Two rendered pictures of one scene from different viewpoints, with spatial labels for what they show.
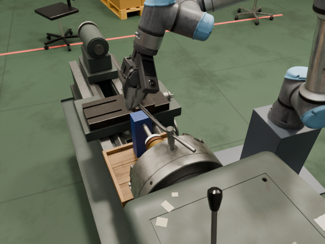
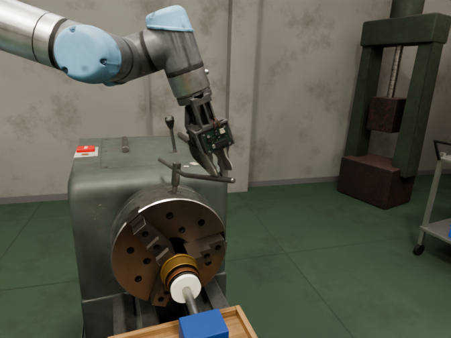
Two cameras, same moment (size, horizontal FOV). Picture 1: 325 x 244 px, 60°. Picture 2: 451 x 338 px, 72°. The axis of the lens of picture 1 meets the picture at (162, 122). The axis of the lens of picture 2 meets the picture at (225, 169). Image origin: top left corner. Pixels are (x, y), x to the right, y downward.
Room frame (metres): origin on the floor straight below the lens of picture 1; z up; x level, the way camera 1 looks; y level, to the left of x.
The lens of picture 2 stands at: (1.37, 0.15, 1.55)
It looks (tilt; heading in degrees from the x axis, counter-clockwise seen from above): 17 degrees down; 183
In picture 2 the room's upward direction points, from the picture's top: 2 degrees clockwise
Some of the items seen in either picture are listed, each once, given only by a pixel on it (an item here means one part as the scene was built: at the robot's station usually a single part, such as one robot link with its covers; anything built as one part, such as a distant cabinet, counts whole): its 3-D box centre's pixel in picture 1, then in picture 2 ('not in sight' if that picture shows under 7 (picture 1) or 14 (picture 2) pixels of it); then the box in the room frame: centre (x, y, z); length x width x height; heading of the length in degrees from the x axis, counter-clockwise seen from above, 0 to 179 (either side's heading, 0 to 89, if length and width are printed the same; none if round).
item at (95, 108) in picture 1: (125, 106); not in sight; (1.19, 0.20, 0.95); 0.43 x 0.18 x 0.04; 114
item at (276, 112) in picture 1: (289, 108); not in sight; (0.91, -0.53, 1.15); 0.15 x 0.15 x 0.10
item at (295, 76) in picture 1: (299, 85); not in sight; (0.91, -0.53, 1.27); 0.13 x 0.12 x 0.14; 2
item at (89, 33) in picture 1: (95, 50); not in sight; (1.70, 0.44, 1.01); 0.30 x 0.20 x 0.29; 24
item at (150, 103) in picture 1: (138, 99); not in sight; (1.19, 0.13, 1.00); 0.20 x 0.10 x 0.05; 24
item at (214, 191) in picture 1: (214, 198); (169, 122); (0.33, -0.11, 1.38); 0.04 x 0.03 x 0.05; 24
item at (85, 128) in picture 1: (127, 108); not in sight; (1.24, 0.20, 0.90); 0.53 x 0.30 x 0.06; 114
